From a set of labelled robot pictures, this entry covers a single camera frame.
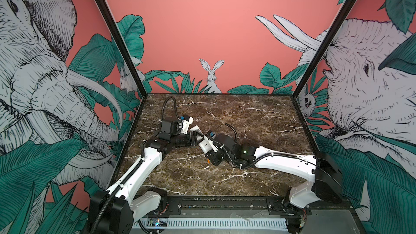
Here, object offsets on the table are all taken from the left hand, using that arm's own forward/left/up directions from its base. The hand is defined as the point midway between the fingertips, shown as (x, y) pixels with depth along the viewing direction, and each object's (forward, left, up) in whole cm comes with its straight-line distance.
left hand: (201, 136), depth 77 cm
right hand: (-7, -2, -4) cm, 8 cm away
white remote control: (-3, -2, -2) cm, 4 cm away
